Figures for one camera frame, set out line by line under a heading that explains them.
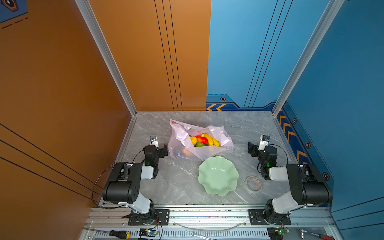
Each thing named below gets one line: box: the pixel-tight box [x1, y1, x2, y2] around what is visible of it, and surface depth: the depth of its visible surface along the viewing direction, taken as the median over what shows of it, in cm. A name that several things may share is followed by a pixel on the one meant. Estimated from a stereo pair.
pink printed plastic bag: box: [167, 119, 234, 161], surface depth 79 cm
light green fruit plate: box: [198, 156, 240, 197], surface depth 87 cm
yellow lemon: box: [190, 136, 198, 146], surface depth 98 cm
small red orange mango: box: [195, 134, 208, 145], surface depth 98 cm
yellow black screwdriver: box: [82, 227, 131, 240], surface depth 70 cm
